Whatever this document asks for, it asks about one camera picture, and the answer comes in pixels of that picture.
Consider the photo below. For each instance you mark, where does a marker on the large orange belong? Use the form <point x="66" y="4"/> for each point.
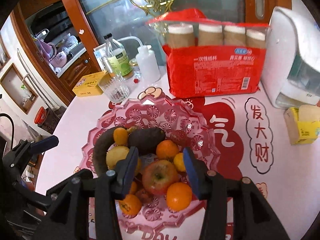
<point x="179" y="196"/>

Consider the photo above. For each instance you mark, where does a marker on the pink glass fruit plate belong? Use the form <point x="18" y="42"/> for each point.
<point x="144" y="123"/>

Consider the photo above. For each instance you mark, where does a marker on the printed dragon tablecloth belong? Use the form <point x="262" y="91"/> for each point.
<point x="251" y="136"/>

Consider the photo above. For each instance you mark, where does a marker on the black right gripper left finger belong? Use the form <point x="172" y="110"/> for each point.
<point x="67" y="214"/>

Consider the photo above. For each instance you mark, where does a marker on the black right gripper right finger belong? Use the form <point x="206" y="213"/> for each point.
<point x="253" y="217"/>

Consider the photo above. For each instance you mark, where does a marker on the clear drinking glass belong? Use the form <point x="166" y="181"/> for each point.
<point x="114" y="88"/>

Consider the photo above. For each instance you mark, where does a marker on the yellow apple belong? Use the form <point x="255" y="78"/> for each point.
<point x="116" y="154"/>

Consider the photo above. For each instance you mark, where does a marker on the red apple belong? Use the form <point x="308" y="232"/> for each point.
<point x="158" y="176"/>

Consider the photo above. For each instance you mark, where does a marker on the yellow open small box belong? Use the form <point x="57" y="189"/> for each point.
<point x="302" y="124"/>

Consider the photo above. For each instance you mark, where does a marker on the green label glass bottle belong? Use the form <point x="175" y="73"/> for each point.
<point x="117" y="57"/>

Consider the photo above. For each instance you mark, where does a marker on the small orange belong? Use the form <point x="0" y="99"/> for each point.
<point x="120" y="136"/>

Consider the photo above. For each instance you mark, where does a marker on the red paper cup package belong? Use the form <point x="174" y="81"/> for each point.
<point x="206" y="57"/>

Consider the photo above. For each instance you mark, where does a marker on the yellow orange small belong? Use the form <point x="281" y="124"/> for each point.
<point x="179" y="162"/>

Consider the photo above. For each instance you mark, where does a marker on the white appliance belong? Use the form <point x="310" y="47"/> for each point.
<point x="290" y="74"/>

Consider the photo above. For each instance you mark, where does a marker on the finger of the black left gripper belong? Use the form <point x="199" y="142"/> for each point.
<point x="22" y="153"/>

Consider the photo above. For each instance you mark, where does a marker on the yellow flat box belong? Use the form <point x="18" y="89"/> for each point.
<point x="88" y="85"/>

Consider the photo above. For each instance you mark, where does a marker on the white squeeze bottle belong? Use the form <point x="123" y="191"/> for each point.
<point x="145" y="60"/>

